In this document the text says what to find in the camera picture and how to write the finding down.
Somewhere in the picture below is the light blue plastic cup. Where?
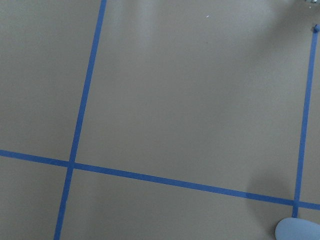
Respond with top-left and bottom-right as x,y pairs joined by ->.
274,217 -> 320,240

